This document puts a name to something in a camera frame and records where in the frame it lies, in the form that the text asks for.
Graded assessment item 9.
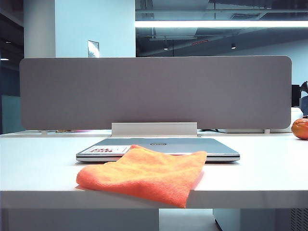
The orange microfibre rag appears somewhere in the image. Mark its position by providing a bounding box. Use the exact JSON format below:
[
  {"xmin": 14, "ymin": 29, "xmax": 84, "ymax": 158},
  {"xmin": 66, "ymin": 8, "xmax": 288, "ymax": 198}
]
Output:
[{"xmin": 76, "ymin": 144, "xmax": 207, "ymax": 209}]

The silver closed laptop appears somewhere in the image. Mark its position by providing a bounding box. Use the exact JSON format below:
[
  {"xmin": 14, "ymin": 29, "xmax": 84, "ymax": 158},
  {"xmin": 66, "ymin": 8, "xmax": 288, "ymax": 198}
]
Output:
[{"xmin": 76, "ymin": 137, "xmax": 241, "ymax": 162}]

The grey felt desk divider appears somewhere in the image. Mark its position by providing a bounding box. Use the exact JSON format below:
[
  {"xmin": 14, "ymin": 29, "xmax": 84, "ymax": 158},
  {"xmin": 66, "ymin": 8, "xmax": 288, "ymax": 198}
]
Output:
[{"xmin": 19, "ymin": 55, "xmax": 294, "ymax": 130}]

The long ceiling light strip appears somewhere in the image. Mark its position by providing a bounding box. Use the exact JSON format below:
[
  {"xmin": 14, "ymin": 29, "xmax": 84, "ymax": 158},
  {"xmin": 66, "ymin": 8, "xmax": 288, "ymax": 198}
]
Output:
[{"xmin": 134, "ymin": 20, "xmax": 308, "ymax": 28}]

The white desk support panel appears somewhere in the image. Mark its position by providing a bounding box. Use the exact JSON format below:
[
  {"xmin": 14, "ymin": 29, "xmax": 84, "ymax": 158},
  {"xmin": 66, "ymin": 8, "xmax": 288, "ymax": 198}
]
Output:
[{"xmin": 0, "ymin": 208, "xmax": 159, "ymax": 231}]

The black monitor with stand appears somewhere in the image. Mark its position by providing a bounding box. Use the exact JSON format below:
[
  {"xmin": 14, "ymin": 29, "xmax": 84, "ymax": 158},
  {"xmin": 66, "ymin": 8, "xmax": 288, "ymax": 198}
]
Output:
[{"xmin": 291, "ymin": 81, "xmax": 308, "ymax": 108}]

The orange tangerine fruit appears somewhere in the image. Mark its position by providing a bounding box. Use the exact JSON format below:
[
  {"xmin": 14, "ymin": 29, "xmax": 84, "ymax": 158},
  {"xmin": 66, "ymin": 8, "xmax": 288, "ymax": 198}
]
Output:
[{"xmin": 291, "ymin": 115, "xmax": 308, "ymax": 140}]

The aluminium cable tray flap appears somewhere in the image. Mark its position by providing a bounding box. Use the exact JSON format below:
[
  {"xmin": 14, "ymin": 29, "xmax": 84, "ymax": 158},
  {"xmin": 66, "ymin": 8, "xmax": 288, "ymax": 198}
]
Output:
[{"xmin": 111, "ymin": 122, "xmax": 198, "ymax": 138}]

